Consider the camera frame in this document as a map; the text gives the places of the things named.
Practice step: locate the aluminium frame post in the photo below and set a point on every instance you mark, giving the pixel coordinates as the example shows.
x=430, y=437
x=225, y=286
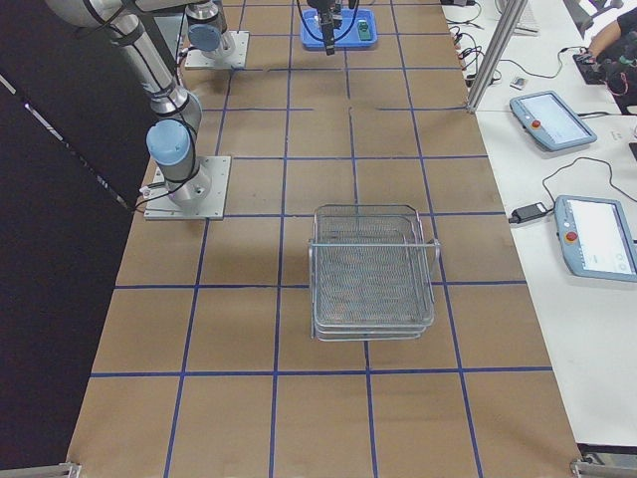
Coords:
x=500, y=39

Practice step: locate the near teach pendant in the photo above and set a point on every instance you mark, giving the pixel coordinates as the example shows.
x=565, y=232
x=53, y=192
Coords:
x=595, y=238

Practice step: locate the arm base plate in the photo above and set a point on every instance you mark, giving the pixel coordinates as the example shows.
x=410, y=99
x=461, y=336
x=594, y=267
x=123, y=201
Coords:
x=202, y=197
x=212, y=50

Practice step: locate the far teach pendant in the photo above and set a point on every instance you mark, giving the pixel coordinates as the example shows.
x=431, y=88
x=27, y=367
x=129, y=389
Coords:
x=552, y=124

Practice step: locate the green terminal block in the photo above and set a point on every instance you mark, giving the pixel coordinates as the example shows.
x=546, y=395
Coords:
x=364, y=31

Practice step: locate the teach pendant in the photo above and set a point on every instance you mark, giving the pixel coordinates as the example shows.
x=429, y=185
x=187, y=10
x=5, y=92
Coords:
x=552, y=124
x=595, y=238

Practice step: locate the person at desk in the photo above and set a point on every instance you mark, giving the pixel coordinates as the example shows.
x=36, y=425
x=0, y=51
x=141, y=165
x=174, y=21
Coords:
x=614, y=50

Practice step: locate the black power adapter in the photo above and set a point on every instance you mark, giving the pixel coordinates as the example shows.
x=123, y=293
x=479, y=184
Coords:
x=528, y=213

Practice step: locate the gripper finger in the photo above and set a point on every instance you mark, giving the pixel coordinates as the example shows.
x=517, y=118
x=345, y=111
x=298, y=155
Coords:
x=328, y=42

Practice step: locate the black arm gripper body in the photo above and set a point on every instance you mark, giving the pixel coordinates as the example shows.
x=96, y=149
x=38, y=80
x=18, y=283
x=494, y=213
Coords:
x=324, y=7

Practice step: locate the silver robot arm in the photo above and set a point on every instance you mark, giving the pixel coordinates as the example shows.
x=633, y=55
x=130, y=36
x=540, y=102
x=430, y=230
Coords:
x=171, y=141
x=217, y=21

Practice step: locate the wire mesh shelf tray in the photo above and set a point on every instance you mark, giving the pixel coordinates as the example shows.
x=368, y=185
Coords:
x=370, y=277

